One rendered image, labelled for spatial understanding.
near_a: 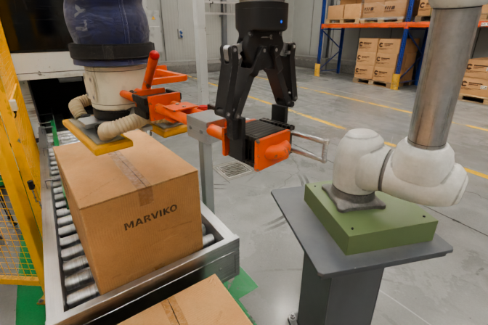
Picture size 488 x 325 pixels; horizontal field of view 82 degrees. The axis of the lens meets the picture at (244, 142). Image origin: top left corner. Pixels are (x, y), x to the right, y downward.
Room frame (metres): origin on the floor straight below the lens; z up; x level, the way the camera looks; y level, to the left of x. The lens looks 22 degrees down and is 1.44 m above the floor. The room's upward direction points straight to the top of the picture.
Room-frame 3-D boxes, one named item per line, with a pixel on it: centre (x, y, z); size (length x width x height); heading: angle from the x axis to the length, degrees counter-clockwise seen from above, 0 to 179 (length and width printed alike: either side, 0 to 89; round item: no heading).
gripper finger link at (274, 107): (0.47, -0.06, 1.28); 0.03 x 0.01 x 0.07; 42
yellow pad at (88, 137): (0.81, 0.45, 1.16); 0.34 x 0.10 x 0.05; 43
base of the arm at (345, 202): (0.96, -0.42, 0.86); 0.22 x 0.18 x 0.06; 7
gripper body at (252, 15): (0.44, -0.03, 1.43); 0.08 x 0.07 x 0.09; 132
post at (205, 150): (1.54, 0.23, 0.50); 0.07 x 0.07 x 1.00; 35
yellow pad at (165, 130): (0.94, 0.31, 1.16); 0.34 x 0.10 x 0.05; 43
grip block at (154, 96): (0.69, 0.21, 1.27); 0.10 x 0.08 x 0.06; 133
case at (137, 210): (1.06, 0.51, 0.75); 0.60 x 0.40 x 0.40; 39
